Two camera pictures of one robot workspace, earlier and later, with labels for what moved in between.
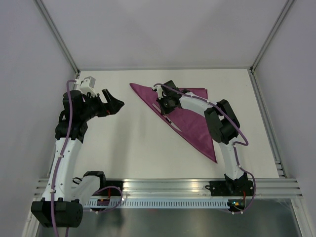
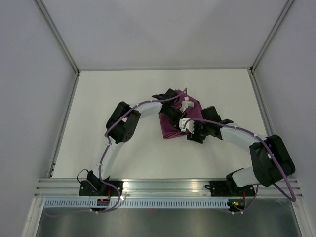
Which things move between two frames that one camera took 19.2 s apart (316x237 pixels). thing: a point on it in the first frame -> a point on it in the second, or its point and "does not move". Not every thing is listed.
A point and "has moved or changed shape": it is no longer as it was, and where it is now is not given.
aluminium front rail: x=165 y=188 does not move
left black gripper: x=112 y=106 -> x=176 y=122
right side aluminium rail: x=267 y=124 does not move
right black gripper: x=164 y=110 -> x=195 y=137
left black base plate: x=114 y=191 does not move
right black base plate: x=231 y=188 does not move
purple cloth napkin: x=192 y=124 has moved or changed shape
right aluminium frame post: x=286 y=7 does not move
